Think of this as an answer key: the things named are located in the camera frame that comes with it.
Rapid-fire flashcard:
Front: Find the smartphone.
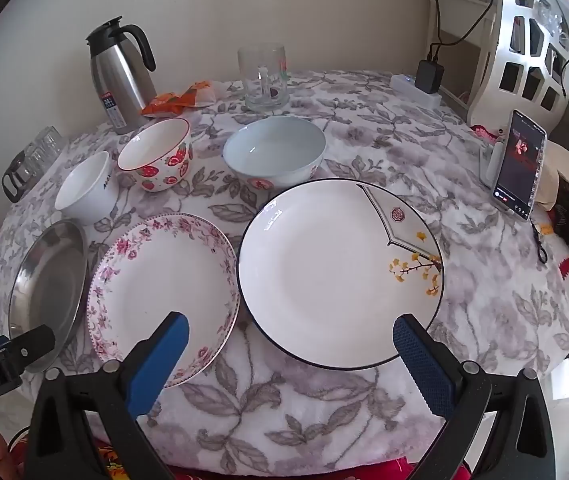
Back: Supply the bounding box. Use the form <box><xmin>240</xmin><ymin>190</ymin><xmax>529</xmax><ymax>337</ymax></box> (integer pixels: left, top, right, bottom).
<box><xmin>492</xmin><ymin>109</ymin><xmax>549</xmax><ymax>223</ymax></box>

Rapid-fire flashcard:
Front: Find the orange snack packet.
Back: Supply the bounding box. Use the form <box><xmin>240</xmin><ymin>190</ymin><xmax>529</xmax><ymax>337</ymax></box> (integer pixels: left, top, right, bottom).
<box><xmin>177</xmin><ymin>81</ymin><xmax>220</xmax><ymax>109</ymax></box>
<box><xmin>140</xmin><ymin>91</ymin><xmax>191</xmax><ymax>118</ymax></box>

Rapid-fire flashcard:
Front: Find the person's left hand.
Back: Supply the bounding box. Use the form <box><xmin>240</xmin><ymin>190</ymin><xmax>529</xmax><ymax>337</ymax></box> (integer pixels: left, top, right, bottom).
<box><xmin>0</xmin><ymin>429</ymin><xmax>26</xmax><ymax>480</ymax></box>

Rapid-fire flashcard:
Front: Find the black-rimmed white plate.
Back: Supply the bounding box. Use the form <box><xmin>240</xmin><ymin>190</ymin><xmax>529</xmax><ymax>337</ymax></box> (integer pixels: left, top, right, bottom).
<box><xmin>237</xmin><ymin>178</ymin><xmax>444</xmax><ymax>372</ymax></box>

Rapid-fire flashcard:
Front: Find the light blue bowl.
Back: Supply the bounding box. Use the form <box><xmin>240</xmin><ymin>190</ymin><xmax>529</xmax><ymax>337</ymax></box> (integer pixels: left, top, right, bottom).
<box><xmin>222</xmin><ymin>115</ymin><xmax>327</xmax><ymax>192</ymax></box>

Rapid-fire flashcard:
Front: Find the pink floral plate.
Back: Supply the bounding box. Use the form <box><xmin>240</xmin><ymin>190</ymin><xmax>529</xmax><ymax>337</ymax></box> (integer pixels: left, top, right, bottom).
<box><xmin>86</xmin><ymin>213</ymin><xmax>241</xmax><ymax>389</ymax></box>

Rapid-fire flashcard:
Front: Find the clear glass mug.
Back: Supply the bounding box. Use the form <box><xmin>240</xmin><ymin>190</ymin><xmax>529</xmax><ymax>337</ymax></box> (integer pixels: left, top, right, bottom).
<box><xmin>237</xmin><ymin>42</ymin><xmax>290</xmax><ymax>113</ymax></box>

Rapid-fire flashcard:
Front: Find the glass tumbler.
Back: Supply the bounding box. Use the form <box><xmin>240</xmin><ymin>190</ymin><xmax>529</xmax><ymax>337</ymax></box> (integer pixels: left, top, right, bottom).
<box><xmin>18</xmin><ymin>144</ymin><xmax>49</xmax><ymax>177</ymax></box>
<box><xmin>34</xmin><ymin>126</ymin><xmax>68</xmax><ymax>162</ymax></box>

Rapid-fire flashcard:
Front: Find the small white bowl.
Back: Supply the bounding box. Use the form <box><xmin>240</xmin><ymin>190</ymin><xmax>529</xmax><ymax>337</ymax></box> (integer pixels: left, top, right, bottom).
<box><xmin>54</xmin><ymin>151</ymin><xmax>120</xmax><ymax>226</ymax></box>

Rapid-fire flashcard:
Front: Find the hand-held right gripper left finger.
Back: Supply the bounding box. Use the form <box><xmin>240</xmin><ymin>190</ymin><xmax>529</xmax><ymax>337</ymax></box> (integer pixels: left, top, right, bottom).
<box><xmin>24</xmin><ymin>311</ymin><xmax>190</xmax><ymax>480</ymax></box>

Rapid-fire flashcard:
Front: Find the white phone stand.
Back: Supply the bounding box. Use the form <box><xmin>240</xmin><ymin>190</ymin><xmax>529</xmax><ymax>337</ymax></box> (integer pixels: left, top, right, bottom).
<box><xmin>479</xmin><ymin>135</ymin><xmax>508</xmax><ymax>191</ymax></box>

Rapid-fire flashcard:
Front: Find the floral blanket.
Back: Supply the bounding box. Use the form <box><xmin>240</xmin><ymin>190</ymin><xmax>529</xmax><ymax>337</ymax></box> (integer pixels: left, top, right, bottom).
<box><xmin>0</xmin><ymin>70</ymin><xmax>569</xmax><ymax>471</ymax></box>

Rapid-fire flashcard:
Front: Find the white lattice panel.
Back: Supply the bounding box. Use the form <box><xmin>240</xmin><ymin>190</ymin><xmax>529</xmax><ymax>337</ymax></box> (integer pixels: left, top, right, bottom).
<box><xmin>467</xmin><ymin>0</ymin><xmax>569</xmax><ymax>126</ymax></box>

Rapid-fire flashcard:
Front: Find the black charger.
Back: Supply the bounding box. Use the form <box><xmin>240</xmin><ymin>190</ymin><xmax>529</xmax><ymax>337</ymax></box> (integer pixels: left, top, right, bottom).
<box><xmin>415</xmin><ymin>60</ymin><xmax>445</xmax><ymax>95</ymax></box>

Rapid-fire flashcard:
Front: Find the strawberry print bowl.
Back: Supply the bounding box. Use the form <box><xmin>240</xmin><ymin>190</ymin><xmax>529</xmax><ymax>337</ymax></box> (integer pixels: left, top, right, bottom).
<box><xmin>117</xmin><ymin>117</ymin><xmax>194</xmax><ymax>193</ymax></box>

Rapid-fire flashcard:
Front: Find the red knit item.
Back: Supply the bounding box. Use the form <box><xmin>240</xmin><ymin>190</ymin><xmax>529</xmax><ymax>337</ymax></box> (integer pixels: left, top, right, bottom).
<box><xmin>469</xmin><ymin>122</ymin><xmax>496</xmax><ymax>144</ymax></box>

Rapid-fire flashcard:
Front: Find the stainless steel plate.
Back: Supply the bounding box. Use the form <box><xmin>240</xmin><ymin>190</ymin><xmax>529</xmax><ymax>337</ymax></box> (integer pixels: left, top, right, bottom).
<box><xmin>7</xmin><ymin>219</ymin><xmax>89</xmax><ymax>374</ymax></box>

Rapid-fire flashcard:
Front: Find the white power strip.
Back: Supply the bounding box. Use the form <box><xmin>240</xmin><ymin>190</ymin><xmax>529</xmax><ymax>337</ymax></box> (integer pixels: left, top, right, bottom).
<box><xmin>391</xmin><ymin>74</ymin><xmax>443</xmax><ymax>108</ymax></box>

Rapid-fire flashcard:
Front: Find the black cable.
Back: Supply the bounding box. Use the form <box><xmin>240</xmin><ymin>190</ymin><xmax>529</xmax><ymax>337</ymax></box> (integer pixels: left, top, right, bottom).
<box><xmin>427</xmin><ymin>0</ymin><xmax>444</xmax><ymax>63</ymax></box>
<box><xmin>437</xmin><ymin>0</ymin><xmax>504</xmax><ymax>48</ymax></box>

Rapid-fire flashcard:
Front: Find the beige bag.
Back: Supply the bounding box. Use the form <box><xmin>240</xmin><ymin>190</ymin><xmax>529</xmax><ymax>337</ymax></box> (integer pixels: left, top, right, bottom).
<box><xmin>539</xmin><ymin>140</ymin><xmax>569</xmax><ymax>211</ymax></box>

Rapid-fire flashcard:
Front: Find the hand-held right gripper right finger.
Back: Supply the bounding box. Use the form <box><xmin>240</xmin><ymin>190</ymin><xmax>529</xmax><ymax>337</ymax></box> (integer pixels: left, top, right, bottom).
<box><xmin>393</xmin><ymin>313</ymin><xmax>558</xmax><ymax>480</ymax></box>

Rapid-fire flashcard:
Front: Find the stainless steel thermos jug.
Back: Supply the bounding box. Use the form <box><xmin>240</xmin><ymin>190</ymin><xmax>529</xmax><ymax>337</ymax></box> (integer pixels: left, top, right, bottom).
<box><xmin>86</xmin><ymin>16</ymin><xmax>158</xmax><ymax>136</ymax></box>

